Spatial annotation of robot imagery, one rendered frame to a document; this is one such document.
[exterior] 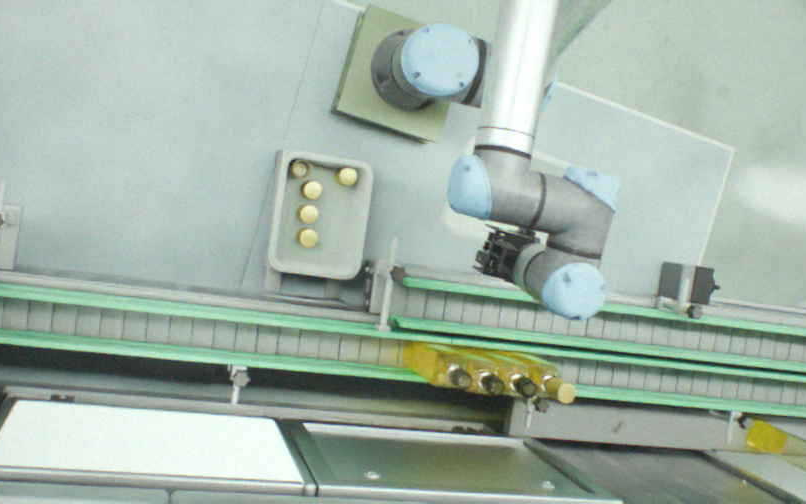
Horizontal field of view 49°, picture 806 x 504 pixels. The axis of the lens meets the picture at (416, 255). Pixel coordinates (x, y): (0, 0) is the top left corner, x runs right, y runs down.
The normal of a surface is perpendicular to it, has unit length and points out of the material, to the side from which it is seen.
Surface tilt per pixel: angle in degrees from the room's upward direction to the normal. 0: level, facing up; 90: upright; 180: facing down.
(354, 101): 2
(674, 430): 0
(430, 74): 9
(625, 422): 0
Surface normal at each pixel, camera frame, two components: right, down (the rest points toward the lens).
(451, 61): 0.14, 0.08
